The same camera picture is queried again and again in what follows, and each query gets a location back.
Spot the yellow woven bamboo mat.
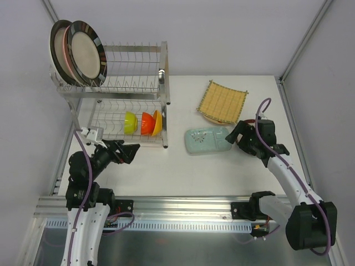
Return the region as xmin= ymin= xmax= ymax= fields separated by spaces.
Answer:
xmin=197 ymin=80 xmax=249 ymax=124

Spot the cream plate dark patterned rim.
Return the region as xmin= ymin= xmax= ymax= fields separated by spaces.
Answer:
xmin=64 ymin=21 xmax=108 ymax=87

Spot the pink and cream floral plate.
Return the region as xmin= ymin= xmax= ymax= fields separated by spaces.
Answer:
xmin=62 ymin=27 xmax=82 ymax=85

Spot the cream plate with metallic rim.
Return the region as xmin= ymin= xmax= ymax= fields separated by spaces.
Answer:
xmin=49 ymin=20 xmax=77 ymax=85

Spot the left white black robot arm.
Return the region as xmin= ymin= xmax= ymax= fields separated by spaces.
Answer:
xmin=61 ymin=140 xmax=140 ymax=265

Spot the steel two-tier dish rack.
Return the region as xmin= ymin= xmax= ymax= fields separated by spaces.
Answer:
xmin=49 ymin=41 xmax=171 ymax=148

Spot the cream plate with red rim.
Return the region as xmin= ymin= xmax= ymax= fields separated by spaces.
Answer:
xmin=244 ymin=119 xmax=256 ymax=124

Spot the beige oval floral plate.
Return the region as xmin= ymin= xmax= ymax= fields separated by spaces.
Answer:
xmin=203 ymin=115 xmax=231 ymax=126

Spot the lime green bowl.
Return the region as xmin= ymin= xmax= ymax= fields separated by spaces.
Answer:
xmin=124 ymin=111 xmax=138 ymax=135

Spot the teal square plate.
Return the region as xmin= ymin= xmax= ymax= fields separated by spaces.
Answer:
xmin=184 ymin=126 xmax=232 ymax=155

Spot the red orange bowl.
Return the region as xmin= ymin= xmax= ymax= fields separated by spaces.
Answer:
xmin=140 ymin=112 xmax=155 ymax=135

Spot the yellow orange bowl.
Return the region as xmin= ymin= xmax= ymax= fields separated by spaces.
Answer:
xmin=151 ymin=110 xmax=163 ymax=136

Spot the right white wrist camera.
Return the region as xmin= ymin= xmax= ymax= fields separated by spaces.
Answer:
xmin=256 ymin=112 xmax=268 ymax=120

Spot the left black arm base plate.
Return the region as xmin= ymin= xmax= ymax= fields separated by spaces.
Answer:
xmin=110 ymin=199 xmax=134 ymax=218

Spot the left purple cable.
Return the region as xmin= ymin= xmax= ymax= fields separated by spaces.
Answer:
xmin=66 ymin=129 xmax=135 ymax=266

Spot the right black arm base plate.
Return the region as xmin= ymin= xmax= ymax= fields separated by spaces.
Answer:
xmin=230 ymin=202 xmax=252 ymax=221

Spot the white slotted cable duct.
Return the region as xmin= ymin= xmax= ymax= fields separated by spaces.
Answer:
xmin=45 ymin=218 xmax=252 ymax=233

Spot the aluminium mounting rail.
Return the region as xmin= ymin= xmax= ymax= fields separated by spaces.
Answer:
xmin=33 ymin=196 xmax=250 ymax=222

